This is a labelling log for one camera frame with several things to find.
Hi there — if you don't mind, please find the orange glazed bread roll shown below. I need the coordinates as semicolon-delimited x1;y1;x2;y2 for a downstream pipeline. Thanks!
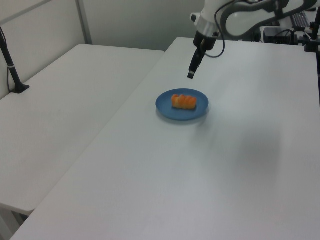
171;93;197;110

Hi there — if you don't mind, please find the black camera stand pole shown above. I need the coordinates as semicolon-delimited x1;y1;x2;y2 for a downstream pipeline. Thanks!
0;25;31;95

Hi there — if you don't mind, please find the round blue plate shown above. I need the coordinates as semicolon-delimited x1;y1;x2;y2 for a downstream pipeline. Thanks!
155;88;210;122

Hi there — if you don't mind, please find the black electronics box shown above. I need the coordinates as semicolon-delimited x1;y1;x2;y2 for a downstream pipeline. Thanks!
263;26;299;46

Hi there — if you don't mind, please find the white side table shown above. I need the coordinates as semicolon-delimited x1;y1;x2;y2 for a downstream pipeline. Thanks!
0;43;166;219

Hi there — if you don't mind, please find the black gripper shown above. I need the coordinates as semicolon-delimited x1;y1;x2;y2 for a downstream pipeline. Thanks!
187;30;219;80

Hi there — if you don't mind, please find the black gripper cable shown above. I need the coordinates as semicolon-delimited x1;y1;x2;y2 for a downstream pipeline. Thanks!
203;0;241;59

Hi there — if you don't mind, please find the black clamp stand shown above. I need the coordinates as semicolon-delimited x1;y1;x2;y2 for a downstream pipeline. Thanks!
303;20;320;54

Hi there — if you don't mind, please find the black keyboard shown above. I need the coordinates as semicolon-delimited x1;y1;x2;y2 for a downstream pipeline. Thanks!
290;11;310;27

